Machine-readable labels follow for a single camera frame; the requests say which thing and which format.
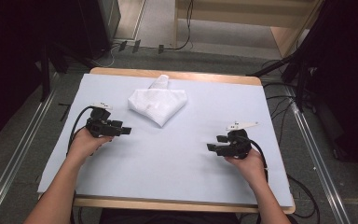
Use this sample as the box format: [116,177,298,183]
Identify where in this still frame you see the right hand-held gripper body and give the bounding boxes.
[215,120,259,161]

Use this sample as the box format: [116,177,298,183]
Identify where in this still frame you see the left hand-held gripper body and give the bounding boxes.
[85,102,125,138]

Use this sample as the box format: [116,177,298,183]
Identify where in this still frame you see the white mesh laundry bag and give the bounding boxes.
[127,74,188,128]

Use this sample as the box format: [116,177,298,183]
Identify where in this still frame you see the person's left hand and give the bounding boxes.
[66,126,115,161]

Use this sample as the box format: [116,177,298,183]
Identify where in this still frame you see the person's right hand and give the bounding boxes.
[224,147,268,186]

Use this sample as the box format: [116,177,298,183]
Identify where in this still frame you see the light blue table mat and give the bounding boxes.
[36,73,295,208]

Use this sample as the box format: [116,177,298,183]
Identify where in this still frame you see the wooden table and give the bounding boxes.
[36,66,296,216]

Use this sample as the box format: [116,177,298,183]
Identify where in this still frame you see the black metal stand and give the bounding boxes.
[38,41,69,103]

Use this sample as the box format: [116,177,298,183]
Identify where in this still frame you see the person's dark clothing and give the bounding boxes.
[100,207,241,224]

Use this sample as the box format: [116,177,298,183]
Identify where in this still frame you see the black tripod stand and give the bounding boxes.
[246,46,316,113]

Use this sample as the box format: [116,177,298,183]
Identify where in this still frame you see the dark cabinet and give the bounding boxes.
[76,0,122,61]

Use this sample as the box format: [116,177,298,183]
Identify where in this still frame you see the light wooden shelf unit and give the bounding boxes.
[172,0,324,59]

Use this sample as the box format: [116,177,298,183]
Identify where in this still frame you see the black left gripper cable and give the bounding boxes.
[66,105,97,157]

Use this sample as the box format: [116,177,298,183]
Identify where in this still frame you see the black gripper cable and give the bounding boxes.
[66,105,97,157]
[247,137,269,185]

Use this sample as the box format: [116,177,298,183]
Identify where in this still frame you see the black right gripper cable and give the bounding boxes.
[247,137,269,185]

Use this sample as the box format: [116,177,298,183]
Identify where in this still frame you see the black floor cables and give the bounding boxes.
[260,58,296,147]

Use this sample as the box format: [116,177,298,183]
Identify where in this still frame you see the metal floor rail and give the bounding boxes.
[286,86,352,224]
[0,89,58,224]

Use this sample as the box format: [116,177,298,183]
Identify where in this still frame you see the black looped floor cable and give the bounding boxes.
[284,173,321,220]

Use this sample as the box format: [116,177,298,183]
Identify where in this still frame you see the black hanging cable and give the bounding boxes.
[162,0,196,51]

